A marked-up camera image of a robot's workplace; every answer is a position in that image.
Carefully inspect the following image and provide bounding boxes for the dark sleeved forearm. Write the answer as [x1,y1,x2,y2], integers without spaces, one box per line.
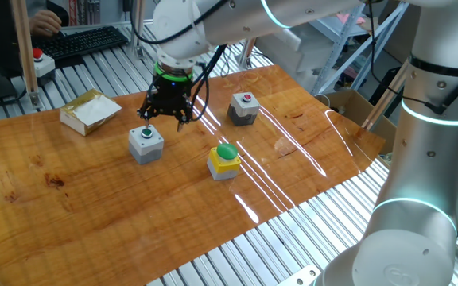
[45,0,70,28]

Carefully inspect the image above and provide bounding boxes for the grey metal shelf rack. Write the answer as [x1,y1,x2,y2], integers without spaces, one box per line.
[292,0,411,95]

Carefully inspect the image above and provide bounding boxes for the black case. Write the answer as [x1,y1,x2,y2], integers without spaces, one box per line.
[367,65,403,118]

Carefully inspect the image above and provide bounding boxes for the gold and white paper box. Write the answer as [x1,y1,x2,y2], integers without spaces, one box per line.
[59,88,122,137]

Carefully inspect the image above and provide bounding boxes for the light wooden pole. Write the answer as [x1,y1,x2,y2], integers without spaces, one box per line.
[362,59,411,130]

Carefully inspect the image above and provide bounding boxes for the aluminium post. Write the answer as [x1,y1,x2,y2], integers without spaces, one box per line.
[130,0,147,60]

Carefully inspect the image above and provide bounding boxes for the grey box green button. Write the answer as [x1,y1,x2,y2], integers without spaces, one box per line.
[128,124,165,165]

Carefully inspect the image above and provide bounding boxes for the emergency stop button box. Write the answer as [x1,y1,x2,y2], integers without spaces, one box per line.
[32,47,56,87]

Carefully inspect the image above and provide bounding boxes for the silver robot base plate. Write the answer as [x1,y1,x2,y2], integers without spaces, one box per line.
[278,265,322,286]

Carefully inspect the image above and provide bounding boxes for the green wrist flange ring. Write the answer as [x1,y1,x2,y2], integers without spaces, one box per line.
[153,61,195,83]

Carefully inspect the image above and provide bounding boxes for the yellow box green mushroom button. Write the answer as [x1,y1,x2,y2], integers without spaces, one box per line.
[206,142,242,182]

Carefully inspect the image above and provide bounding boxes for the wood grain table mat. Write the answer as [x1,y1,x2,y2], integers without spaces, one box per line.
[0,65,387,286]

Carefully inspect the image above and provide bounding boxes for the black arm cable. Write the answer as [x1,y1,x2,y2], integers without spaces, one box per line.
[129,0,230,122]

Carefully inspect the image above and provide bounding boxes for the open cardboard box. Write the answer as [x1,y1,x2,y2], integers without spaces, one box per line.
[316,89,398,156]

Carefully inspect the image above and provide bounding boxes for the white foam blocks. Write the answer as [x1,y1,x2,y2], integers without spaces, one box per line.
[254,27,333,92]

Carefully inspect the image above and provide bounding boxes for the black keyboard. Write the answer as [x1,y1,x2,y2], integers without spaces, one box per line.
[33,25,130,61]

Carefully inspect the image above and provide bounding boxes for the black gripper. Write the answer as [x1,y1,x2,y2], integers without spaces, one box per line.
[136,78,194,133]

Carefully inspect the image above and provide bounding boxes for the wooden post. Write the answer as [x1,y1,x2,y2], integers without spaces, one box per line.
[10,0,41,109]

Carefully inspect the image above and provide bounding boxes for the grey box red button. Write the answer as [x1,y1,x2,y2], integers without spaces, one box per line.
[227,91,261,127]

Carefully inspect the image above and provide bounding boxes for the person's bare hand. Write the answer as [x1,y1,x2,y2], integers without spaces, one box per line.
[29,10,62,38]

